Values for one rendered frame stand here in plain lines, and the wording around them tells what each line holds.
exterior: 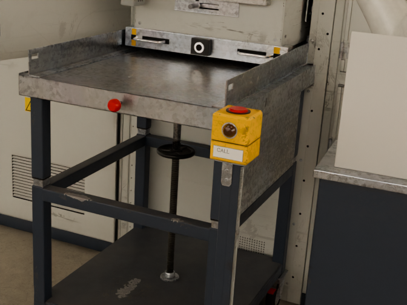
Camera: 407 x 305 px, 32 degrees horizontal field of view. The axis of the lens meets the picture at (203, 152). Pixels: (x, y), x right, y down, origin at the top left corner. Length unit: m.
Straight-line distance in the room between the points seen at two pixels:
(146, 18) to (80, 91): 0.52
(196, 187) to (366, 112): 1.07
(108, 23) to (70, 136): 0.51
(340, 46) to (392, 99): 0.71
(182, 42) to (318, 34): 0.42
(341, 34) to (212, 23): 0.40
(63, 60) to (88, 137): 0.69
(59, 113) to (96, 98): 0.92
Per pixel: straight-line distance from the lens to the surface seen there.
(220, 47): 2.13
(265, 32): 2.09
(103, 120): 2.59
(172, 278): 2.25
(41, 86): 1.87
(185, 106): 1.67
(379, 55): 1.53
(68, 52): 2.02
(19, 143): 2.85
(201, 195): 2.50
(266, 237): 2.46
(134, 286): 2.21
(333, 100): 2.26
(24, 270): 2.69
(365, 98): 1.55
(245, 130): 1.37
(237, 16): 2.11
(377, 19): 1.82
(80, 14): 2.33
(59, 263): 2.73
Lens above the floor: 1.26
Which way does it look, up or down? 18 degrees down
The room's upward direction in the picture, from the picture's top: 4 degrees clockwise
